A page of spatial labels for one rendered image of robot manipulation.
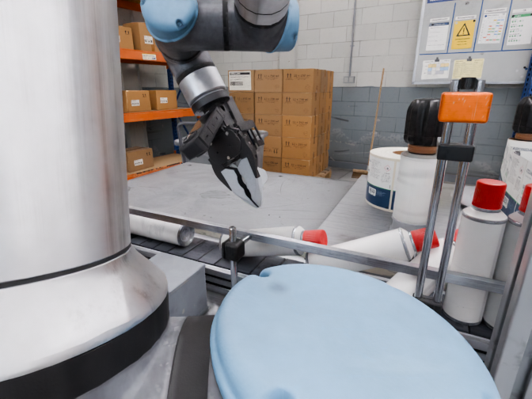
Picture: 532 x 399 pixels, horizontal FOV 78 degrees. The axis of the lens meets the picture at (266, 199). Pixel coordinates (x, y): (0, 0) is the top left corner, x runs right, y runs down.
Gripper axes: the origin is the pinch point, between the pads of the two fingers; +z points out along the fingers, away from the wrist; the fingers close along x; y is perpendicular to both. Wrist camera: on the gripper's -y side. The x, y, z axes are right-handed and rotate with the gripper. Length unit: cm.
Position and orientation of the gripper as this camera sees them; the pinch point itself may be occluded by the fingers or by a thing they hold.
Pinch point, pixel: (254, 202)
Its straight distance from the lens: 59.0
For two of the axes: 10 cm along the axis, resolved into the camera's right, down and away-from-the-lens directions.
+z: 4.5, 8.9, 0.8
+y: 4.3, -2.9, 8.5
